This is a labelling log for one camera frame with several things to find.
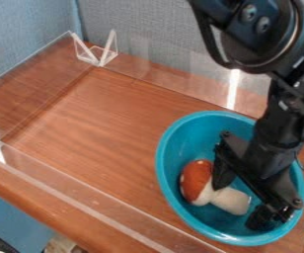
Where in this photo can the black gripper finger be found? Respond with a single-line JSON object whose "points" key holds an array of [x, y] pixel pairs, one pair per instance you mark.
{"points": [[264, 219]]}

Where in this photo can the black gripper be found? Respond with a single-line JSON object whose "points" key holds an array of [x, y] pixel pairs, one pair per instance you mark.
{"points": [[261, 160]]}

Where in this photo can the plush mushroom brown cap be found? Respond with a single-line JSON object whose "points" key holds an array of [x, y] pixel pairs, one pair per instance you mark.
{"points": [[195, 188]]}

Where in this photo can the blue plastic bowl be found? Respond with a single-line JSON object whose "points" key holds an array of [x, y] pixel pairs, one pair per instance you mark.
{"points": [[187, 141]]}

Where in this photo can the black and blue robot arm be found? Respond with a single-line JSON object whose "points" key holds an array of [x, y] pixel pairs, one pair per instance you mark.
{"points": [[256, 35]]}

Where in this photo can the clear acrylic back barrier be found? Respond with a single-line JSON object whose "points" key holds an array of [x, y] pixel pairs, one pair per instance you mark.
{"points": [[228, 88]]}

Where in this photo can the clear acrylic barrier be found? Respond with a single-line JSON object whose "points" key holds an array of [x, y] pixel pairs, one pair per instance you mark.
{"points": [[30, 182], [228, 88], [34, 84]]}

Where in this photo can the clear acrylic front barrier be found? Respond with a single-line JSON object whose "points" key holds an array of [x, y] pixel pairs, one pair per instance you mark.
{"points": [[30, 182]]}

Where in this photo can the clear acrylic left barrier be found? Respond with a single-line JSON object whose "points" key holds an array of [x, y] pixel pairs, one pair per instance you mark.
{"points": [[34, 84]]}

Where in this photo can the clear acrylic corner bracket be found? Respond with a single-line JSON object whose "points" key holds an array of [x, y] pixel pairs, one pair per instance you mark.
{"points": [[97, 55]]}

